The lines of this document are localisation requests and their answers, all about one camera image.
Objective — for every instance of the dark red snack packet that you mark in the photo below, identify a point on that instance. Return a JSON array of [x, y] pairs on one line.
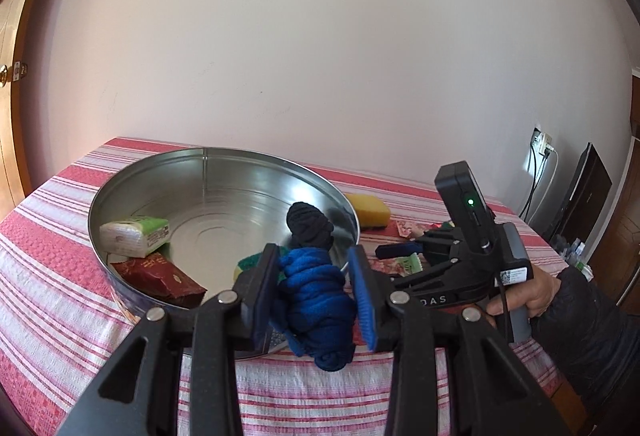
[[160, 278]]

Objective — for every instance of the wooden door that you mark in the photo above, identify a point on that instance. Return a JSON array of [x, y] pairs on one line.
[[20, 141]]

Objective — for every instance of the white wall socket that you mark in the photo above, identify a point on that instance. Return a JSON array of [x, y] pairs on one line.
[[542, 141]]

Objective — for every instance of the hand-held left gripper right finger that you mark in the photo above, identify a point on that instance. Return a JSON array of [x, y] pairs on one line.
[[362, 296]]

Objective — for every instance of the white green tissue packet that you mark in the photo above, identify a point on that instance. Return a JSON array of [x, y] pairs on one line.
[[132, 236]]

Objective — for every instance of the person's right forearm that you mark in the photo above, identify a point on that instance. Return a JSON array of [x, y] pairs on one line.
[[590, 331]]

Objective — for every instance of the person's right hand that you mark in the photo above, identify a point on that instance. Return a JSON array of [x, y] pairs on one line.
[[542, 293]]

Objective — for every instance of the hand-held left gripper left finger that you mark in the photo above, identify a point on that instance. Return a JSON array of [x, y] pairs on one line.
[[265, 301]]

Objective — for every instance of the yellow sponge with black base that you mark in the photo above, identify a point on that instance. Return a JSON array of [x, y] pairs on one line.
[[370, 208]]

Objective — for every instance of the wooden cabinet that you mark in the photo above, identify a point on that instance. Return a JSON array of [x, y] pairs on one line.
[[625, 226]]

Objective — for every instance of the black sock ball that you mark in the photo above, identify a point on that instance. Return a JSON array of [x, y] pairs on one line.
[[307, 223]]

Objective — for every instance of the yellow sponge with green scourer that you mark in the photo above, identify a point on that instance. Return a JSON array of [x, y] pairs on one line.
[[246, 266]]

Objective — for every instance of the brass door knob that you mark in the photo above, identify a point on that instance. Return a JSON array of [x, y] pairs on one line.
[[3, 73]]

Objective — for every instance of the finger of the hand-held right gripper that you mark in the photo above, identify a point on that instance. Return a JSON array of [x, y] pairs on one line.
[[415, 280], [395, 250]]

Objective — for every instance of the black monitor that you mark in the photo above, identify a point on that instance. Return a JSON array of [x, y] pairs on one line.
[[587, 188]]

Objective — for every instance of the round metal tin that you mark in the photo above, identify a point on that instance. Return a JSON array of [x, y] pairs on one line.
[[225, 201]]

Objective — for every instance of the pink floral packet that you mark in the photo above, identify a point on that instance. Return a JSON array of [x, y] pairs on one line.
[[410, 228], [405, 264]]

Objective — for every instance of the blue sock ball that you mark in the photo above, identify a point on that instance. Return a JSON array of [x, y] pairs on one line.
[[315, 301]]

